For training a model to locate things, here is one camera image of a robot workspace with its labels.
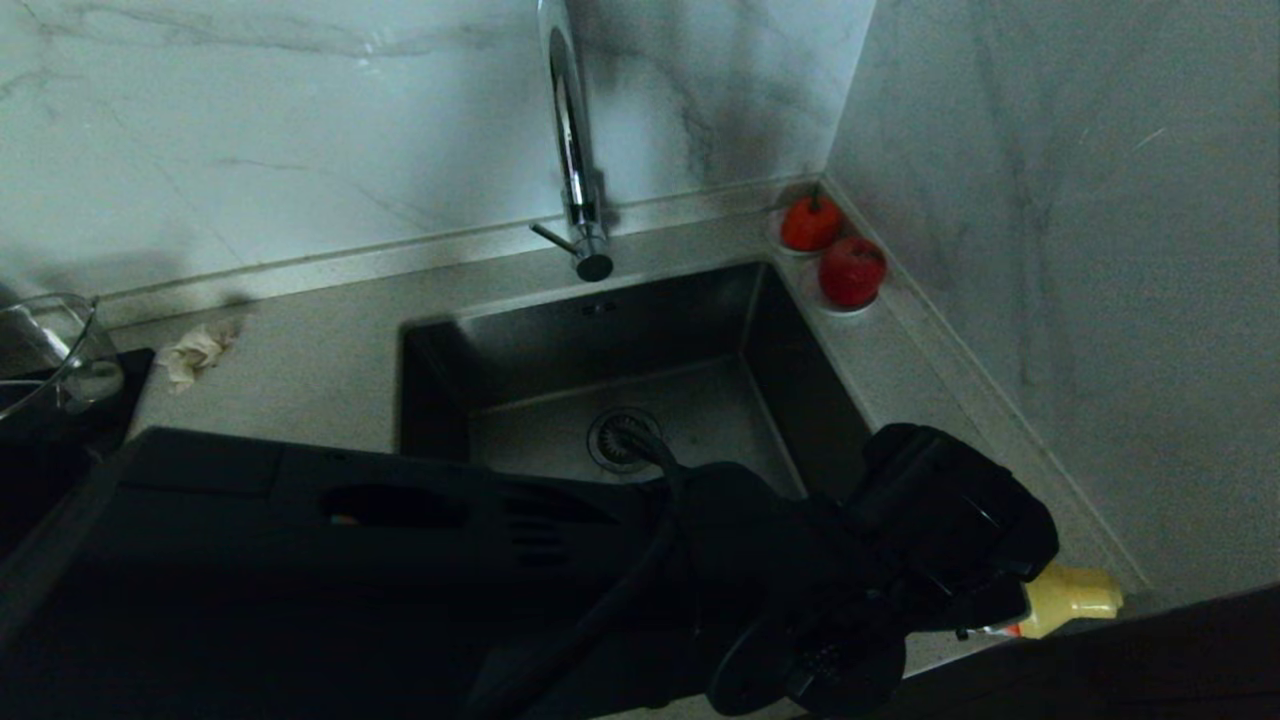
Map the yellow-capped orange dish soap bottle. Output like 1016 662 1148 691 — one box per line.
960 560 1126 641

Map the stainless steel sink basin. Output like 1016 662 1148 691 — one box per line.
398 262 873 501

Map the small white dish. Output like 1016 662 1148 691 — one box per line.
797 258 879 319
763 205 846 261

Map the red apple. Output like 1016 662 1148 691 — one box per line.
818 238 887 309

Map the orange-red tomato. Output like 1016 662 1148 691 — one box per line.
780 190 843 253

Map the round metal drain strainer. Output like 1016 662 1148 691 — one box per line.
587 407 664 475

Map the chrome kitchen faucet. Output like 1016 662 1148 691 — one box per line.
530 0 616 284

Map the crumpled white tissue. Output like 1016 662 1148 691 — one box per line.
158 318 243 394

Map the clear glass pot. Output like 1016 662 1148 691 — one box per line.
0 292 127 441

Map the black cooktop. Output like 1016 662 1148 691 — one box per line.
0 347 159 561

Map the long black arm cable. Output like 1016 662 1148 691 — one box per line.
470 420 693 720

